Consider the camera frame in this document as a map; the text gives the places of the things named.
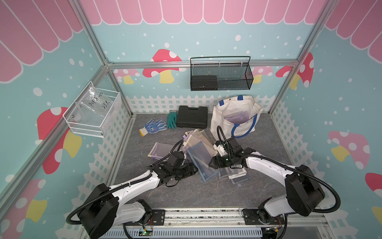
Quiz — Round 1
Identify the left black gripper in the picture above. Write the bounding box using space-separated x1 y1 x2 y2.
172 162 199 181

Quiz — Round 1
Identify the blue grey mesh pouch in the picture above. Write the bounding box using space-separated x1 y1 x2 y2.
186 142 219 182

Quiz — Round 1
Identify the purple mesh pouch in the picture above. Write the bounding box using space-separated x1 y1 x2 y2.
224 111 249 124
148 142 174 161

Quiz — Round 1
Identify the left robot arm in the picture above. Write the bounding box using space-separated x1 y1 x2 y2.
66 140 198 239

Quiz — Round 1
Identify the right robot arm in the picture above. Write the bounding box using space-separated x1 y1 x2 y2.
209 126 341 224

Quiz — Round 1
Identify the white grey mesh pouch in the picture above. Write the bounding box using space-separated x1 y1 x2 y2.
219 167 247 179

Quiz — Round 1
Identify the grey pouch under white pouch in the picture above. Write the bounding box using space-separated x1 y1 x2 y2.
230 175 251 187

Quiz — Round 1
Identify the cream canvas tote bag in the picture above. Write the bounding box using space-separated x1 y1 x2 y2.
210 95 263 140

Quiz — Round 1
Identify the beige mesh pouch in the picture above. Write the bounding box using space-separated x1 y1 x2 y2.
181 129 218 157

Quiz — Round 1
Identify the clear plastic labelled bag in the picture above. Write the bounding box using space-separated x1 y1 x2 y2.
75 85 113 125

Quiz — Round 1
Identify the blue white work glove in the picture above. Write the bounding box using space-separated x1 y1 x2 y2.
139 119 167 136

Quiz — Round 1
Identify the green rubber glove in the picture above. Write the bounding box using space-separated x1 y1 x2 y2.
167 110 178 129

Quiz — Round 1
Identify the black plastic tool case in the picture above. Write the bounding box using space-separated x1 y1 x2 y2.
176 106 208 129

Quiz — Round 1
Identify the black box in basket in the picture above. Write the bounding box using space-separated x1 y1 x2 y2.
190 75 218 91

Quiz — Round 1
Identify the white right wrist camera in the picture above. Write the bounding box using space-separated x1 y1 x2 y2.
213 141 227 156

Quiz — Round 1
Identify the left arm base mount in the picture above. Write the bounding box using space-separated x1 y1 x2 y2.
125 210 166 227

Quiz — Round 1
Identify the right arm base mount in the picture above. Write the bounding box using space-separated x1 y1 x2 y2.
241 208 285 227

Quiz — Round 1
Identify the black wire mesh basket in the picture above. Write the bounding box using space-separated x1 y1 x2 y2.
190 56 254 91

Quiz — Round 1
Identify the white wire wall basket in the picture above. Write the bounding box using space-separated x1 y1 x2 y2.
63 82 122 138

